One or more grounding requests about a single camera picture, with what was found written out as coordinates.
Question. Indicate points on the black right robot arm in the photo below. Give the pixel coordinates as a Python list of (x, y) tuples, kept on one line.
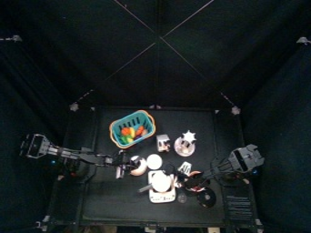
[(239, 162)]

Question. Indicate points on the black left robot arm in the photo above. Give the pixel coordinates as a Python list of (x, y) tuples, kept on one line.
[(64, 151)]

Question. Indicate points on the red rimmed plate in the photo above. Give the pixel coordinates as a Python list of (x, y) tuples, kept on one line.
[(195, 188)]

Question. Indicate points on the white round small plate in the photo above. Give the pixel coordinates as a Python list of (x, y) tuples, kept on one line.
[(153, 161)]

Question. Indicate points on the beige toy bowl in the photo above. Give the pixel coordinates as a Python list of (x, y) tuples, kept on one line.
[(139, 168)]

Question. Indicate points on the white slotted spatula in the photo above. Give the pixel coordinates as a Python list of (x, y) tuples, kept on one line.
[(185, 167)]

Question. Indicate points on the white round bowl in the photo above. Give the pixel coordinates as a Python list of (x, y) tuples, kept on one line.
[(160, 181)]

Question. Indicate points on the clear glass lid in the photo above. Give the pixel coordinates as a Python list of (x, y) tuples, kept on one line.
[(181, 199)]

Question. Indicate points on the white cup on base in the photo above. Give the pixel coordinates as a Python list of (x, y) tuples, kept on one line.
[(161, 195)]

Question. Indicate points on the black round pan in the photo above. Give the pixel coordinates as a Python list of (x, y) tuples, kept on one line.
[(205, 197)]

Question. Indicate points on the green toy vegetable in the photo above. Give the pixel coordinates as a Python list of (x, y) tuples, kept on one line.
[(126, 139)]

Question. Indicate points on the purple toy eggplant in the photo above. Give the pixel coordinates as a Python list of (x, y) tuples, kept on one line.
[(137, 138)]

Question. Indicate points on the yellow toy banana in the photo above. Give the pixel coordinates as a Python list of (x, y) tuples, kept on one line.
[(132, 133)]

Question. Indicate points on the white grey toy toaster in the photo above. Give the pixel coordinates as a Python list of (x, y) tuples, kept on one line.
[(163, 142)]

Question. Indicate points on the white star-shaped object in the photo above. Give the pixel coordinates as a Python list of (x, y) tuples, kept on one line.
[(184, 147)]

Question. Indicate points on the orange toy fruit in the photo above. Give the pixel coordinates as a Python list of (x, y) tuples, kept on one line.
[(125, 131)]

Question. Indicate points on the orange toy carrot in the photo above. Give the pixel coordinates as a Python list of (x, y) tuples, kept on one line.
[(139, 130)]

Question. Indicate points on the teal basket orange rim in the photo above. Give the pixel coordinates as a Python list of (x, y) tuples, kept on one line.
[(132, 129)]

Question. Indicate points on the white label sticker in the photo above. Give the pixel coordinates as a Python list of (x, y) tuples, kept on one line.
[(237, 207)]

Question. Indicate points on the silver frame corner bracket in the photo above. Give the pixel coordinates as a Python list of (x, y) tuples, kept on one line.
[(303, 40), (235, 110), (73, 106), (42, 224), (155, 106), (16, 38)]

